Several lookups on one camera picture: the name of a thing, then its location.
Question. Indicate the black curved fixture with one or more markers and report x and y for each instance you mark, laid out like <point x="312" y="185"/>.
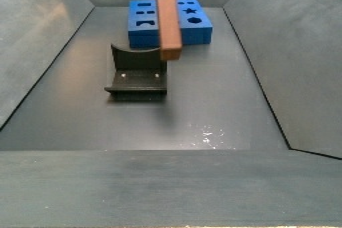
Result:
<point x="141" y="72"/>

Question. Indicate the blue shape sorting block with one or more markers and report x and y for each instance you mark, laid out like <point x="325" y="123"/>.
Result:
<point x="143" y="29"/>

